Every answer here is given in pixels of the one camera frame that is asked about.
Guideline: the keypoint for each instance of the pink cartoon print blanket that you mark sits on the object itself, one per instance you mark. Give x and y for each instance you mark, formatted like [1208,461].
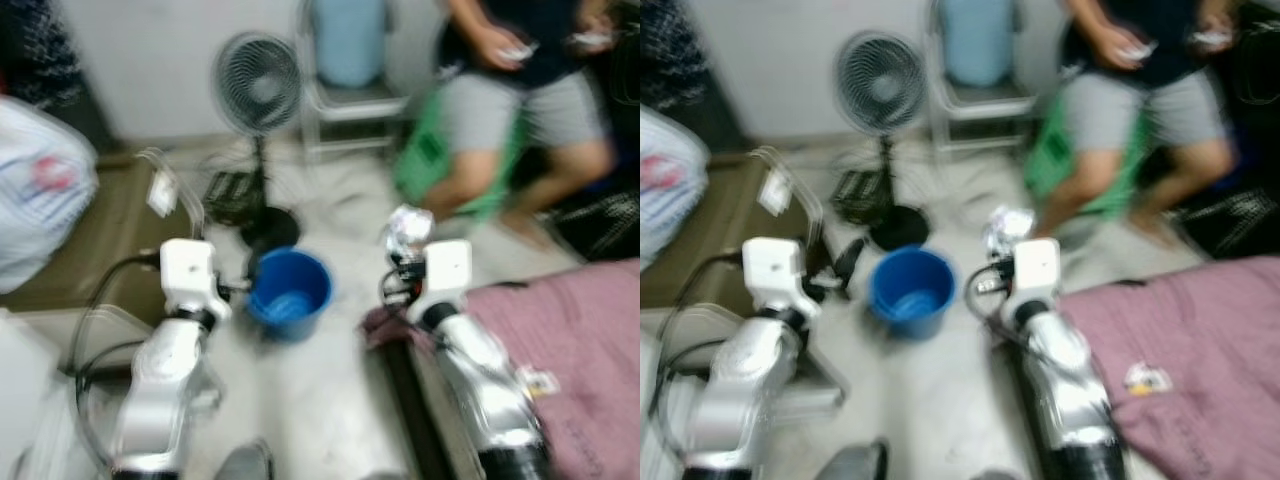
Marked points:
[1200,340]
[570,360]

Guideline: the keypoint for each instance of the white handheld controller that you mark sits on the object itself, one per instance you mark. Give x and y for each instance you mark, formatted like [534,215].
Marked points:
[1142,52]
[522,52]
[1212,40]
[592,40]

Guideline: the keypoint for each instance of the grey standing fan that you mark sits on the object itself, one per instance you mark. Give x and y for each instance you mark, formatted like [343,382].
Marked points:
[880,85]
[258,85]

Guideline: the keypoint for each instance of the white bag with red print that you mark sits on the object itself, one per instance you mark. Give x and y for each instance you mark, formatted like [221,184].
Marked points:
[40,200]
[670,190]

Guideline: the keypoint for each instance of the grey metal chair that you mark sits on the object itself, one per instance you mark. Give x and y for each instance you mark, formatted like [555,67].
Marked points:
[350,105]
[985,108]

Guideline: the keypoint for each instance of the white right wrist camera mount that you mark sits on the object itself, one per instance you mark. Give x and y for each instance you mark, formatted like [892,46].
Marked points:
[448,275]
[1037,272]

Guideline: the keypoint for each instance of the grey robot leg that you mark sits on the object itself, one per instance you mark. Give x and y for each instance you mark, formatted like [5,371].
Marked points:
[245,462]
[850,462]
[985,475]

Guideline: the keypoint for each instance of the blue plastic bucket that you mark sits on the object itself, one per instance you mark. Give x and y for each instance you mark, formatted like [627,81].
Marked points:
[290,295]
[912,295]

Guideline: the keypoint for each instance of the dark patterned cloth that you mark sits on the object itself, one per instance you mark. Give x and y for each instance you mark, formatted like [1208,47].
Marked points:
[668,50]
[1235,222]
[35,50]
[600,225]

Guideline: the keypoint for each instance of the black mesh basket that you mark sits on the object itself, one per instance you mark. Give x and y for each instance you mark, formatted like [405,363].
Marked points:
[232,198]
[857,196]

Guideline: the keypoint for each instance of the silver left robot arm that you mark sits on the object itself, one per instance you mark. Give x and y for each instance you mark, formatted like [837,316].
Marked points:
[745,390]
[165,390]

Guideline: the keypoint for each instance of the grey left robot leg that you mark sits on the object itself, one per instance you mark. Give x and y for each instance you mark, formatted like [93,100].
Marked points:
[850,462]
[245,462]

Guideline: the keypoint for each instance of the olive brown floor mat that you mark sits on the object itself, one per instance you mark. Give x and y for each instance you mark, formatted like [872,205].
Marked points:
[720,240]
[110,250]

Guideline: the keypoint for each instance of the clear plastic bag with tag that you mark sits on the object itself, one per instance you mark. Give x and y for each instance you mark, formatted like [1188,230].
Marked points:
[163,192]
[775,190]

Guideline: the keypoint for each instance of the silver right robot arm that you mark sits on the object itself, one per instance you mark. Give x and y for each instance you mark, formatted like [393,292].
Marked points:
[1075,390]
[490,390]

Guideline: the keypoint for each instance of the person's right hand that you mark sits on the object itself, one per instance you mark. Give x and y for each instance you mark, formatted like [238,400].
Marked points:
[495,45]
[1118,45]

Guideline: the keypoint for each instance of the translucent plastic storage box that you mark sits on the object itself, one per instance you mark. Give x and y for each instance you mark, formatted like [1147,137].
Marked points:
[25,390]
[660,400]

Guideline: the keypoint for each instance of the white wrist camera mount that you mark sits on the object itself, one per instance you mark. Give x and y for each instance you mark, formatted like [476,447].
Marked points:
[775,272]
[448,275]
[190,275]
[1037,272]

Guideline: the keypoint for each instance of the grey right robot leg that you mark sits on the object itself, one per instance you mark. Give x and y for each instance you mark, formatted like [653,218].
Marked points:
[985,475]

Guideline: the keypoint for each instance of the person in grey shorts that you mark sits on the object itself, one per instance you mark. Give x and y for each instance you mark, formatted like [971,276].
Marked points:
[500,110]
[1120,110]

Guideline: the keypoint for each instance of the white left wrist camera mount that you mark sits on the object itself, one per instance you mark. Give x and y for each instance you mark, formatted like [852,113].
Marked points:
[775,272]
[190,275]

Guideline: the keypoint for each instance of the person's left hand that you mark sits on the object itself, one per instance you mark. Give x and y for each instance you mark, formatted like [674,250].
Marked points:
[1222,22]
[602,22]

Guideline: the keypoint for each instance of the white paper ball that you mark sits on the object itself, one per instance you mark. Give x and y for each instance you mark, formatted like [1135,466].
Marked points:
[410,228]
[1010,228]

